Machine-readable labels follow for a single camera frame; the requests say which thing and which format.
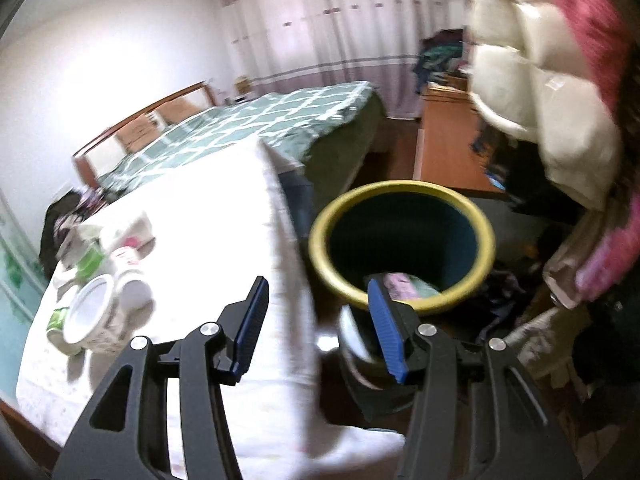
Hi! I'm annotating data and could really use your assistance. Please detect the white round tub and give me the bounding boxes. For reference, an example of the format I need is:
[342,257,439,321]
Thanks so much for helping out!
[63,274,129,356]

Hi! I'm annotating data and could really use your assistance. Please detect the green yogurt bottle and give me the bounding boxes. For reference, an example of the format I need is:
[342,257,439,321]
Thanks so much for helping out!
[46,307,82,356]

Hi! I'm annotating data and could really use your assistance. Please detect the white pill bottle red label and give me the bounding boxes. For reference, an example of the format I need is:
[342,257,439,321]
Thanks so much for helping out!
[110,246,152,313]

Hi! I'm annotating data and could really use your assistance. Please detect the paper cup with dots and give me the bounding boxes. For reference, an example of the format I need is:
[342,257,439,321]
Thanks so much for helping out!
[100,214,155,258]

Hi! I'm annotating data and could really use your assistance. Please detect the pink strawberry box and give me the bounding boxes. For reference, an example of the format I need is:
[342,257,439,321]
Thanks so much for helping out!
[383,273,439,301]

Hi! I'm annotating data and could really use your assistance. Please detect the green white lidded cup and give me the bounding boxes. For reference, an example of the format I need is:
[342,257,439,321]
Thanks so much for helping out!
[76,242,107,282]

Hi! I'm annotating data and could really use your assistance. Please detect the black bin yellow rim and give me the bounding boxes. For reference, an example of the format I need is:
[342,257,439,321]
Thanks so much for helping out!
[308,180,496,417]

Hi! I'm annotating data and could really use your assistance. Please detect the black bag on cabinet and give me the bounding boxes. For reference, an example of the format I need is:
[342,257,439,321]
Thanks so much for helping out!
[39,191,80,281]

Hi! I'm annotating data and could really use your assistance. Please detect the wooden bed headboard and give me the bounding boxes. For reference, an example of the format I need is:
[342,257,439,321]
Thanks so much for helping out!
[72,81,218,188]

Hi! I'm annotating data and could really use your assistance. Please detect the wooden desk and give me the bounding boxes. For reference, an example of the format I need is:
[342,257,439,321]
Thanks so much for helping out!
[413,86,506,200]

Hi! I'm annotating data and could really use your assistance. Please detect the left brown pillow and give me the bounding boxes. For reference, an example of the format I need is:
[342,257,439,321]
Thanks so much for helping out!
[115,115,160,154]

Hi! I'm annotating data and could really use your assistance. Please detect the brown pillow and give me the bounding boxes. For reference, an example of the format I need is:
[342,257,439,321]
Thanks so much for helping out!
[115,115,160,154]
[155,98,203,125]

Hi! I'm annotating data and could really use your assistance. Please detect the green plaid bed quilt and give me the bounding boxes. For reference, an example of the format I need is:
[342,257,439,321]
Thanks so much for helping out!
[98,81,386,203]

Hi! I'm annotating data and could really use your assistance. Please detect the right brown pillow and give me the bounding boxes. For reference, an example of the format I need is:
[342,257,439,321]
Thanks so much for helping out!
[155,98,203,125]

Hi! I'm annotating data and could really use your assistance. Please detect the cream puffer jacket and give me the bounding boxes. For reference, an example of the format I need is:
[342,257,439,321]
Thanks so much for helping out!
[468,0,622,210]

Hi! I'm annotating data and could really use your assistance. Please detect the pile of clothes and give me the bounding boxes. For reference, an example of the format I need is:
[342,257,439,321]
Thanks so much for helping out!
[412,28,464,94]

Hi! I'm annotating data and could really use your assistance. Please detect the yellow box on nightstand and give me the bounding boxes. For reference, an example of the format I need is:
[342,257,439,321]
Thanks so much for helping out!
[234,76,252,96]

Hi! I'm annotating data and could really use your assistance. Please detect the red dotted quilted jacket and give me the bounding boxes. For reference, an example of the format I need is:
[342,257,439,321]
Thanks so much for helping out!
[553,0,634,116]

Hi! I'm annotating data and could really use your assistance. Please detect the pink white curtain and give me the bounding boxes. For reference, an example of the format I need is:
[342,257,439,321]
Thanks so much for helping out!
[215,0,465,118]

